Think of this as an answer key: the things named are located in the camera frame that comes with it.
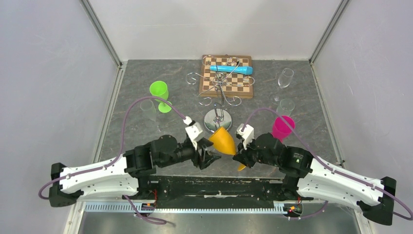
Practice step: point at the orange plastic wine glass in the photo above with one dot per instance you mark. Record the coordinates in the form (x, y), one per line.
(223, 142)

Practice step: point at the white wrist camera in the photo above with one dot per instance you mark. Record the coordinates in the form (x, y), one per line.
(246, 132)
(194, 132)

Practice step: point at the chrome wine glass rack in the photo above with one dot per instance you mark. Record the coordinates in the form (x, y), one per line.
(218, 116)

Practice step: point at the pink plastic wine glass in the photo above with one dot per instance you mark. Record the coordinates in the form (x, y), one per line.
(280, 130)

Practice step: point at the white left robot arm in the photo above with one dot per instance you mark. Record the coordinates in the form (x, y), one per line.
(131, 174)

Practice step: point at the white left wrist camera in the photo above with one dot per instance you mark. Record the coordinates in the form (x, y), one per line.
(194, 132)

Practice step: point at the clear wine glass front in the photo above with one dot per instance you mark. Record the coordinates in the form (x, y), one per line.
(286, 107)

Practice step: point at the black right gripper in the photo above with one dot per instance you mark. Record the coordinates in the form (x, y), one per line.
(243, 157)

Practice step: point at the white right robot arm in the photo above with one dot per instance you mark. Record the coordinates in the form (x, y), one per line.
(308, 177)

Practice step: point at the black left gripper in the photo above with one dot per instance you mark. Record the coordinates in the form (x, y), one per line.
(206, 159)

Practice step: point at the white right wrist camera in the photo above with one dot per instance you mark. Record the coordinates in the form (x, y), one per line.
(246, 132)

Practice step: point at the green plastic wine glass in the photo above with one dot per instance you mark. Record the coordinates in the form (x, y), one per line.
(160, 89)

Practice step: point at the clear wine glass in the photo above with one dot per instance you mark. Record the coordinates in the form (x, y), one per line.
(284, 80)
(286, 107)
(148, 109)

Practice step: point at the clear wine glass back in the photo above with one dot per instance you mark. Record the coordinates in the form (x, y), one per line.
(148, 109)

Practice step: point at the blue cylindrical tube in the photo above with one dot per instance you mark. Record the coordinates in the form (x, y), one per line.
(244, 70)

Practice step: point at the wooden chess board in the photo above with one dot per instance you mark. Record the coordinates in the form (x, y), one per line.
(233, 85)

